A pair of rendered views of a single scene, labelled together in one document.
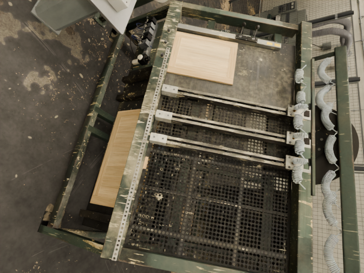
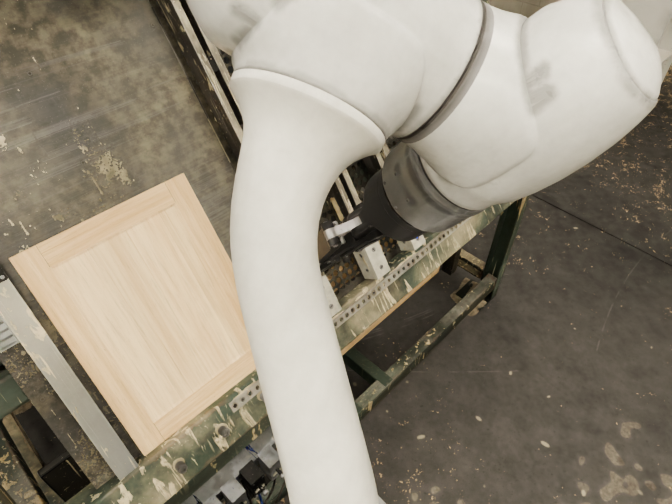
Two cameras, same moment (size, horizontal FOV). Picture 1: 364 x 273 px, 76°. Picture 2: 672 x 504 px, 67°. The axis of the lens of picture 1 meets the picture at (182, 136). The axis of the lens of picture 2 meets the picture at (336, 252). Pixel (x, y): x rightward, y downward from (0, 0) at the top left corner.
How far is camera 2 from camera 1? 1.71 m
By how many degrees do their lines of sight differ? 54
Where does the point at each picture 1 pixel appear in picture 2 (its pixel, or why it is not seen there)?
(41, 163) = (468, 373)
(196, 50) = (161, 346)
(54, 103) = (417, 462)
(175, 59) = (233, 364)
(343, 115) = not seen: outside the picture
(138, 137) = (427, 263)
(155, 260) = not seen: hidden behind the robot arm
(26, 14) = not seen: outside the picture
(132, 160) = (456, 238)
